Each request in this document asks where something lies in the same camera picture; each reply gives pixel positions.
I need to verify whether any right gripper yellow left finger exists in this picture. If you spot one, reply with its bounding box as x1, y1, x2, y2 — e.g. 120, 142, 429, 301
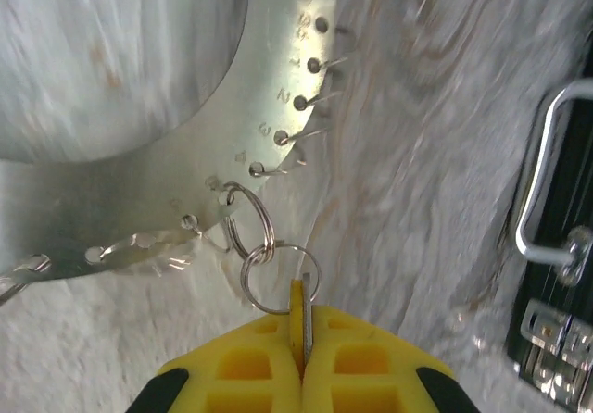
124, 313, 305, 413

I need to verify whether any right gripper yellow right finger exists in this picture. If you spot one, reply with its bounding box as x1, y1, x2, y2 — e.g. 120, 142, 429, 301
304, 305, 483, 413

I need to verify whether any small silver split ring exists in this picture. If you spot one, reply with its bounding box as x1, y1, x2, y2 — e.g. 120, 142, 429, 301
240, 243, 323, 316

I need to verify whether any black hard case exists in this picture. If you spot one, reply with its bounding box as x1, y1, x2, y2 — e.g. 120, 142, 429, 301
504, 28, 593, 413

